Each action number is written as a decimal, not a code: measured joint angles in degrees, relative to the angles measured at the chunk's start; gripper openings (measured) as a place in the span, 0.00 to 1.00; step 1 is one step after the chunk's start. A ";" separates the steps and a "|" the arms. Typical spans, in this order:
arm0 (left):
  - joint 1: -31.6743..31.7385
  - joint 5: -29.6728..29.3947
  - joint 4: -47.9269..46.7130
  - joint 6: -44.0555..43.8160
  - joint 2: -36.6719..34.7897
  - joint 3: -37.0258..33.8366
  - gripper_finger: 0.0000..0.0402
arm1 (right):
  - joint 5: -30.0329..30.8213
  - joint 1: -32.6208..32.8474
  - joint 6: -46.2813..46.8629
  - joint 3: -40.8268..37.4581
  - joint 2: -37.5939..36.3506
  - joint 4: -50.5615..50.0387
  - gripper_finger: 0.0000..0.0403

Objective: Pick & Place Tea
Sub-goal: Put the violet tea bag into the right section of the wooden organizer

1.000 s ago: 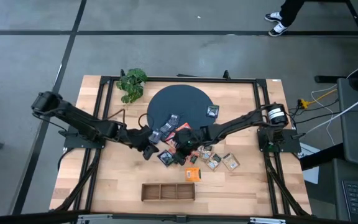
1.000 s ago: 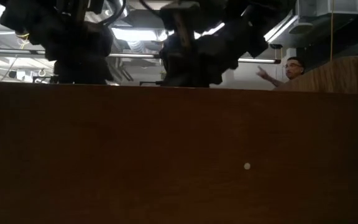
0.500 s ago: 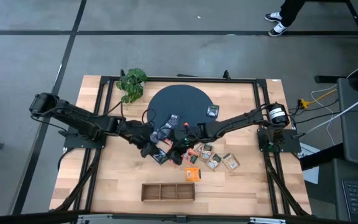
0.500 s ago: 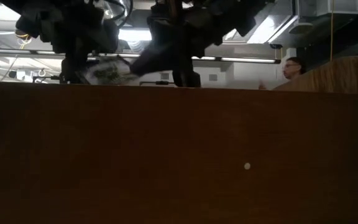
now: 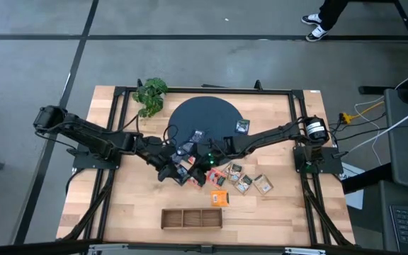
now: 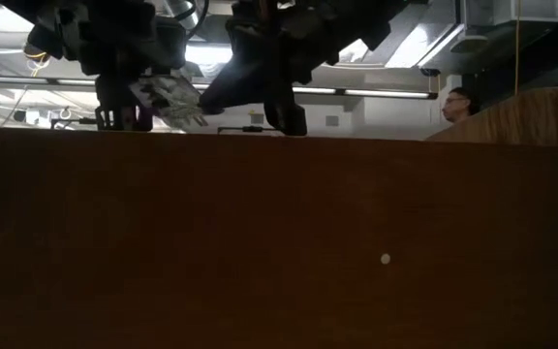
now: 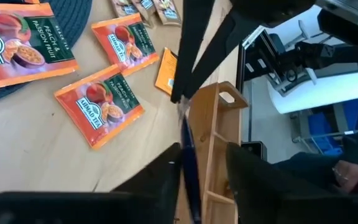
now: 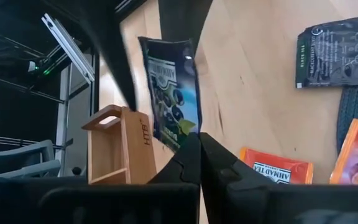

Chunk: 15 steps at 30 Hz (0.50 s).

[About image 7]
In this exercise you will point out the black tea box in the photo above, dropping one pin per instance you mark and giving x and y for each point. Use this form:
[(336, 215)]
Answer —
[(190, 174)]

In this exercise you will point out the round dark blue woven placemat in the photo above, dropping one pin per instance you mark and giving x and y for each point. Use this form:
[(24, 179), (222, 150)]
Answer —
[(70, 18)]

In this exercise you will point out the silver aluminium rail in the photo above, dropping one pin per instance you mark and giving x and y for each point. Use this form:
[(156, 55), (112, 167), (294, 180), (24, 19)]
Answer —
[(253, 36)]

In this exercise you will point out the grey metal rack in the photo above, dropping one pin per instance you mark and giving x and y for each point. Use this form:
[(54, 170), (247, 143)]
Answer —
[(322, 135)]

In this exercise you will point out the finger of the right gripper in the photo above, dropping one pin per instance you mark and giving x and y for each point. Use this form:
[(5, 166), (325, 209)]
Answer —
[(191, 40), (222, 46)]

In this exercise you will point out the plain orange tea packet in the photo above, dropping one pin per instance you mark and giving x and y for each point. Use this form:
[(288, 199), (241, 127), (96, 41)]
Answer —
[(166, 71)]

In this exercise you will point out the person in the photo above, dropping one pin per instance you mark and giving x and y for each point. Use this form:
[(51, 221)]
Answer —
[(306, 168)]

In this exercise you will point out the vanilla tea packet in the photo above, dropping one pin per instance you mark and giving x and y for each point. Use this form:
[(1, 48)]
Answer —
[(145, 9), (168, 12), (124, 7)]

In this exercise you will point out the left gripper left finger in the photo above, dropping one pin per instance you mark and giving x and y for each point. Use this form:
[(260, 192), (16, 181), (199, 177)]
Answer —
[(169, 174)]

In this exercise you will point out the person's hand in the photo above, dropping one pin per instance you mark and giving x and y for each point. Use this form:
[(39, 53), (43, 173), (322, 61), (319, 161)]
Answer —
[(353, 175)]

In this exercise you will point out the wooden tea organiser box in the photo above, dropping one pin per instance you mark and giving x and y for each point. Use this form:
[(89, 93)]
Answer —
[(204, 124)]

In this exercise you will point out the peach passion fruit tea packet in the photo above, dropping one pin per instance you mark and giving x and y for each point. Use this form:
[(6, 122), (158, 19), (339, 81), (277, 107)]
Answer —
[(120, 46), (32, 1), (98, 105), (26, 62)]

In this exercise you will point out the blue storage bin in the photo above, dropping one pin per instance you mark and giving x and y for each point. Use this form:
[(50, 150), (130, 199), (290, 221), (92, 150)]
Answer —
[(353, 115), (319, 127)]

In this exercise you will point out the black table-level camera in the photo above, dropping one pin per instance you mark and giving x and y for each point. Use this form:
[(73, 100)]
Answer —
[(253, 150)]

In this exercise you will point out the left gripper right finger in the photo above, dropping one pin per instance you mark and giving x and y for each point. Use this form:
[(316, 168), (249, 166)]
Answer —
[(253, 180)]

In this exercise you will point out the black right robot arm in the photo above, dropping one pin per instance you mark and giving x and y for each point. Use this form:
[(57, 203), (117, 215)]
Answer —
[(346, 29)]

